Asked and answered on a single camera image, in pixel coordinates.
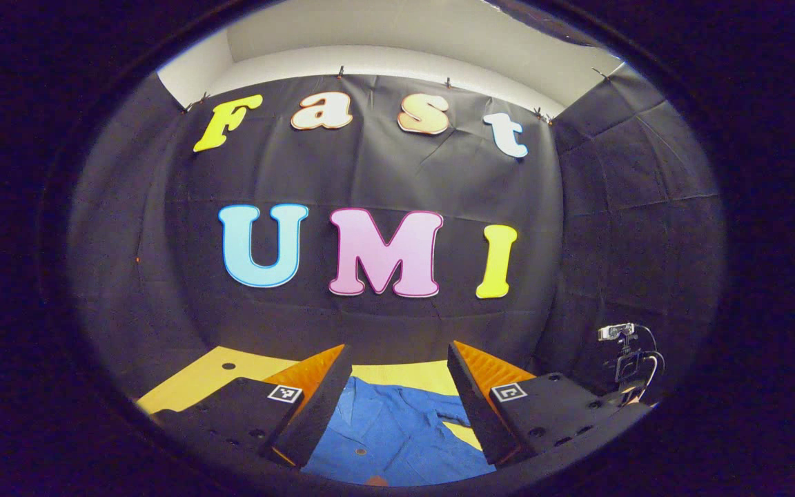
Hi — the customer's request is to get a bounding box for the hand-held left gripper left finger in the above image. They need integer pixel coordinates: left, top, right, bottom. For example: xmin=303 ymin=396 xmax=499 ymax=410
xmin=153 ymin=344 xmax=355 ymax=470

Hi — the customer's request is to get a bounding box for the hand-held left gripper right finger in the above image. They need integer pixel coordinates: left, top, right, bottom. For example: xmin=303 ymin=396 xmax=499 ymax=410
xmin=447 ymin=340 xmax=654 ymax=469

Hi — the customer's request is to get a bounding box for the blue button-up jacket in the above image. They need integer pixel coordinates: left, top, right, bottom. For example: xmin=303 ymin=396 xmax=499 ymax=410
xmin=301 ymin=376 xmax=496 ymax=487

